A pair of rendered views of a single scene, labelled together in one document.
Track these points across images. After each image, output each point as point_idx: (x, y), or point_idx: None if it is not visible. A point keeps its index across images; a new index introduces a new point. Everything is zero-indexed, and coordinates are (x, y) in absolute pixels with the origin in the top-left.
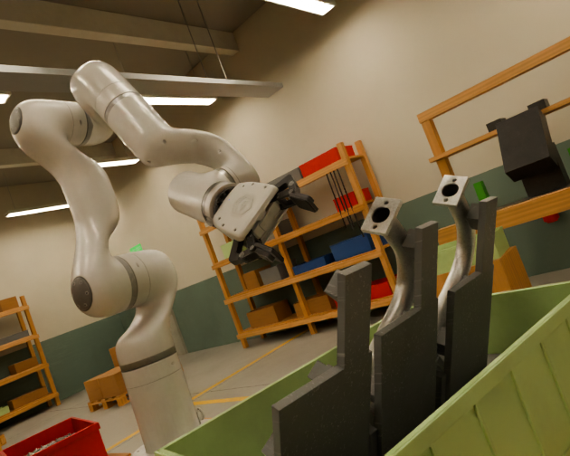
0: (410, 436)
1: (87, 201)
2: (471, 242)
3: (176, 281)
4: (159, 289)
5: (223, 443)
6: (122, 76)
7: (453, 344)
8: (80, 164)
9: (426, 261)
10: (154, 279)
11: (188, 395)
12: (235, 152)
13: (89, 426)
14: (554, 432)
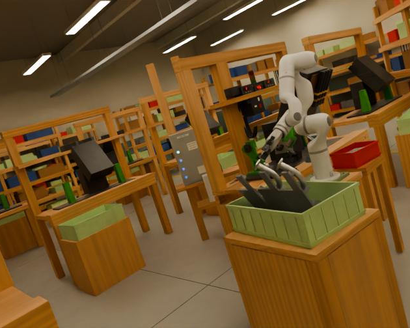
0: (237, 205)
1: (297, 97)
2: (298, 179)
3: (323, 129)
4: (315, 131)
5: (287, 187)
6: (284, 66)
7: (287, 202)
8: (295, 84)
9: (264, 179)
10: (313, 128)
11: (323, 167)
12: (289, 110)
13: (350, 153)
14: (269, 230)
